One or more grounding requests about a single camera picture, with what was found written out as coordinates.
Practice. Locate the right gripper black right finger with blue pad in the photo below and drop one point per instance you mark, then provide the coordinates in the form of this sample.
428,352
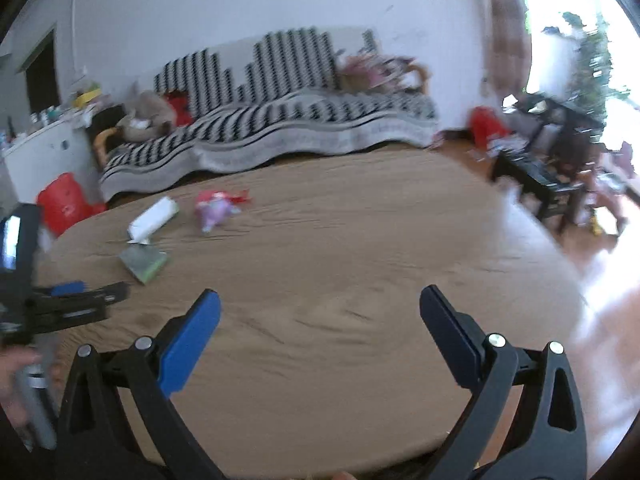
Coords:
547,436

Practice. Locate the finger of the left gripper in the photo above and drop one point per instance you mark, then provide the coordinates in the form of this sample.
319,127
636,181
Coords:
102,296
66,289

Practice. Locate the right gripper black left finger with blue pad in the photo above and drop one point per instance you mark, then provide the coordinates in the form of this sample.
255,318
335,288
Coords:
95,439

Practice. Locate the person's left hand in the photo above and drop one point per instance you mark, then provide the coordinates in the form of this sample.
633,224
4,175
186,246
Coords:
14,359

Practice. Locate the clear green plastic tray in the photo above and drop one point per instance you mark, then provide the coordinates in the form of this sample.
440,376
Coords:
143,261

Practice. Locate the white box package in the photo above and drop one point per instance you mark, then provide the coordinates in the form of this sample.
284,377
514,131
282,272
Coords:
151,220

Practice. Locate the red plastic bag left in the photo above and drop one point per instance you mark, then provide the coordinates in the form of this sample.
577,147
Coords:
64,204

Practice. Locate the white cabinet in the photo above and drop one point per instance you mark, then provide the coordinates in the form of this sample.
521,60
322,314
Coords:
30,162

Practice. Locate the pink purple plush toy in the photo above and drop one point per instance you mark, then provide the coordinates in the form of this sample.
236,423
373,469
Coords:
214,207

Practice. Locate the brown plush toy on sofa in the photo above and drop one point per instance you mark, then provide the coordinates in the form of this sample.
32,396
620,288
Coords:
151,117

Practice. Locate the black wooden stool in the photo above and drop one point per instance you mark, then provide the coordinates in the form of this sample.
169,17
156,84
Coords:
557,195

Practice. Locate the black white striped sofa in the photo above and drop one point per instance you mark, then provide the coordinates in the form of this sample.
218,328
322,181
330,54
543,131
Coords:
257,99

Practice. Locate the red bag near curtain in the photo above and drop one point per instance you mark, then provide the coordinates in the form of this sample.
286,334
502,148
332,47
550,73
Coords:
485,126

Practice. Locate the black side table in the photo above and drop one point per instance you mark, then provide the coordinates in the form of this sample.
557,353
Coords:
563,134

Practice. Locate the pink clothes pile on sofa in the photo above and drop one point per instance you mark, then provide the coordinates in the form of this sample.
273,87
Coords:
373,72

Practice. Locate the green potted plant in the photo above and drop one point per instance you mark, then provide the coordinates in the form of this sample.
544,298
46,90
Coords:
573,63

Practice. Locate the brown patterned curtain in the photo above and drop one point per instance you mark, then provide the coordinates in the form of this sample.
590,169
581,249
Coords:
509,47

